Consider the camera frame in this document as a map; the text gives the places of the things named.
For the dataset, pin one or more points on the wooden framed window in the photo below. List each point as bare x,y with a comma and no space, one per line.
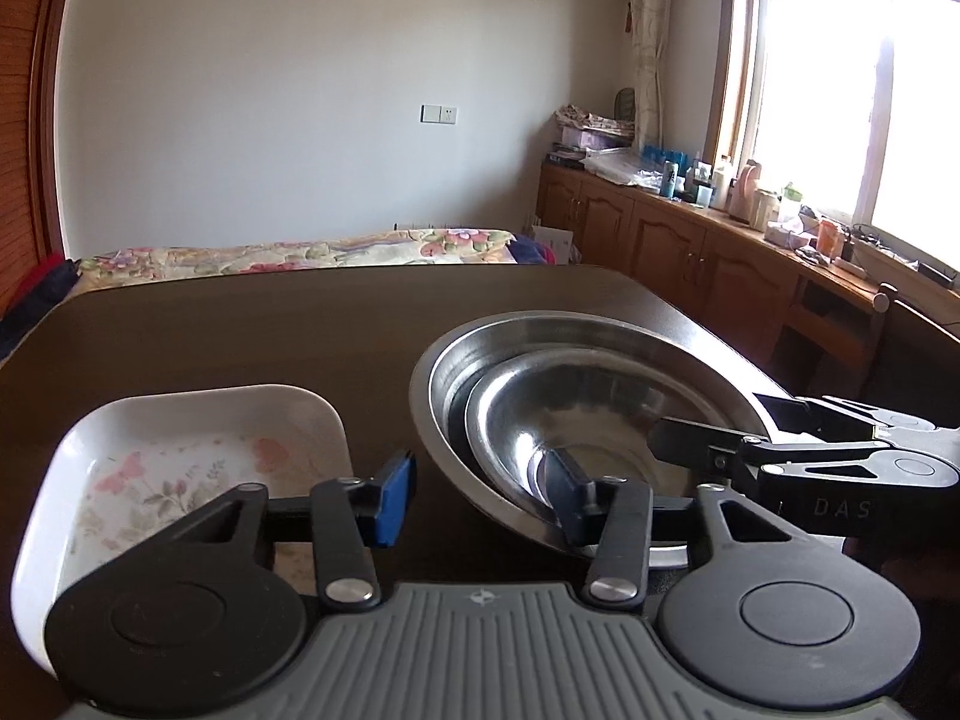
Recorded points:
825,90

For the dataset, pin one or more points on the brown wooden wardrobe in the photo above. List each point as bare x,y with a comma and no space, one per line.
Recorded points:
22,127

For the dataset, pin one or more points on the clear plastic bag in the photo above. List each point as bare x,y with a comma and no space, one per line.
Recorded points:
622,169

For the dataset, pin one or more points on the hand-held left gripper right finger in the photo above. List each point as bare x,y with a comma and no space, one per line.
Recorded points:
566,502

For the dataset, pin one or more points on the dark grey hand fan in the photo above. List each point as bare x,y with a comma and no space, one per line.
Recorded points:
625,101

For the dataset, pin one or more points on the floral bedspread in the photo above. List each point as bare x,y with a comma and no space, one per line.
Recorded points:
300,251

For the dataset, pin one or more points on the stack of books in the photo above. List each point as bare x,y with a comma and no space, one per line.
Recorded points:
564,156

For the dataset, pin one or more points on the pink box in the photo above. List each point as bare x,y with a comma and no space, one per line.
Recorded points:
596,139

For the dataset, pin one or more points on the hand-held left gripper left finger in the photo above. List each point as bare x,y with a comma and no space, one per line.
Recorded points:
397,499

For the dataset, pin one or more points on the medium steel bowl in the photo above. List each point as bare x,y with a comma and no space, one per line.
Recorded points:
570,405

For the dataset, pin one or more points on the large steel bowl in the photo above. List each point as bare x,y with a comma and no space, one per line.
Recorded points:
600,337

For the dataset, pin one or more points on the teal can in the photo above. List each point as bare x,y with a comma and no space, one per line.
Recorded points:
670,181

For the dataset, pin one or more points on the dark navy cloth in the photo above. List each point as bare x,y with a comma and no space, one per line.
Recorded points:
37,307

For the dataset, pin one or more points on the red cloth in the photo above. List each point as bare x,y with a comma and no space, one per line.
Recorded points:
34,274

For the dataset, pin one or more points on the patterned beige curtain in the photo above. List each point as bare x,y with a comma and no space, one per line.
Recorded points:
651,52

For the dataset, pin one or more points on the white floral square plate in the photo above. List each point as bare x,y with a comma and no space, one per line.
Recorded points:
150,465

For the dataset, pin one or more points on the white paper bag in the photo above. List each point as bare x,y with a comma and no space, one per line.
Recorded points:
555,244

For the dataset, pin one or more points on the white jar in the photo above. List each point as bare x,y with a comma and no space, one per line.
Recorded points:
766,210

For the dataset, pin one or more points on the white wall switch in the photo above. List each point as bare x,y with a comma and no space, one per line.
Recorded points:
439,114

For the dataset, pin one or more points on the white bottle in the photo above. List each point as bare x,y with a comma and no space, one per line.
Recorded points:
721,187

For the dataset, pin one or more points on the green capped bottle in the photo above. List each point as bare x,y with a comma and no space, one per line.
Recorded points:
791,204

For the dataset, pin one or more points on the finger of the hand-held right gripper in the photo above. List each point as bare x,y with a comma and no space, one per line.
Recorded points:
795,416
697,439

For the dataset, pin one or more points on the wooden cabinet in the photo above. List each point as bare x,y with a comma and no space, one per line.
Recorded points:
675,240

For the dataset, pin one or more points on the folded patterned cloth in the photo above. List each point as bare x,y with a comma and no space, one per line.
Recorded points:
592,118

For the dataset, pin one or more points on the pink bottle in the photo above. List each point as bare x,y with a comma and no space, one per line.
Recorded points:
746,195

